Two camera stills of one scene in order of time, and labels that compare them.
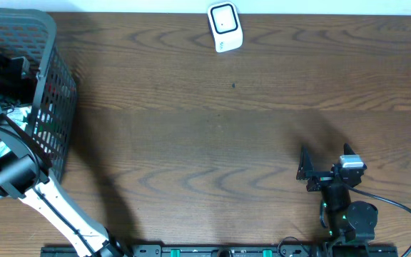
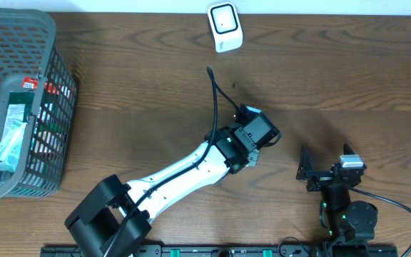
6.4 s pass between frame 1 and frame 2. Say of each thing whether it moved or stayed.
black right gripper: stayed
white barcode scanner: stayed
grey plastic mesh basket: stayed
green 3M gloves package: moved
